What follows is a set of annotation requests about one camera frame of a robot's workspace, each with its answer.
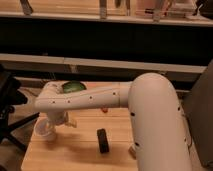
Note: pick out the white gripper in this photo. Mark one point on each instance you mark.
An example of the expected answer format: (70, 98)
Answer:
(61, 118)

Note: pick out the white ceramic cup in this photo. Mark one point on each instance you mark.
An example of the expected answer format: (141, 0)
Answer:
(45, 130)

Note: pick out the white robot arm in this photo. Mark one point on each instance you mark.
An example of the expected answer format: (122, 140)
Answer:
(156, 116)

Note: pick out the green round object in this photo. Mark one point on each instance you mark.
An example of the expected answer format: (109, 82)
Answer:
(73, 86)

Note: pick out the small orange object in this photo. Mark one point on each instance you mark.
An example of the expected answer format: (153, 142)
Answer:
(104, 110)

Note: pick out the black cylindrical object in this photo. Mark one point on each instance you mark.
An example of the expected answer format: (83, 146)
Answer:
(102, 141)

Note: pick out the long wooden shelf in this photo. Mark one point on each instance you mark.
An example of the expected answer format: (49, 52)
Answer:
(103, 63)

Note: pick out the grey box at right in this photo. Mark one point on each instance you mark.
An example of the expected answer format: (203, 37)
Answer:
(198, 107)

